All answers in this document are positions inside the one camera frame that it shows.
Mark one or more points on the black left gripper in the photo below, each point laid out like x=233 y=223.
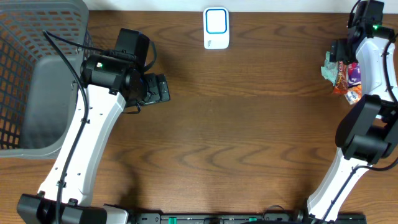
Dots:
x=160 y=88

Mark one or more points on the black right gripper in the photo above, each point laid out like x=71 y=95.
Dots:
x=337 y=51

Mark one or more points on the purple red pad package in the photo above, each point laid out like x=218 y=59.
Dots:
x=353 y=75

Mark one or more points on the teal snack wrapper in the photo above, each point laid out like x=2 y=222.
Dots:
x=330 y=69

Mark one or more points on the orange snack bar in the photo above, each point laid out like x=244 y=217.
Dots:
x=341 y=85

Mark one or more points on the orange tissue pack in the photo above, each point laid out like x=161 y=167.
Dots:
x=353 y=94

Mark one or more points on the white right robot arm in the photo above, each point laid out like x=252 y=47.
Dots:
x=368 y=132

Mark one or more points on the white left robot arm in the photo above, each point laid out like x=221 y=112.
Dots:
x=110 y=83

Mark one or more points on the white barcode scanner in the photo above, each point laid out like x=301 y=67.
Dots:
x=216 y=28

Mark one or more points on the grey plastic mesh basket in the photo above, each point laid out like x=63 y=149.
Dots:
x=43 y=43

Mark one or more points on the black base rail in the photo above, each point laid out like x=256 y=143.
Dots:
x=268 y=217

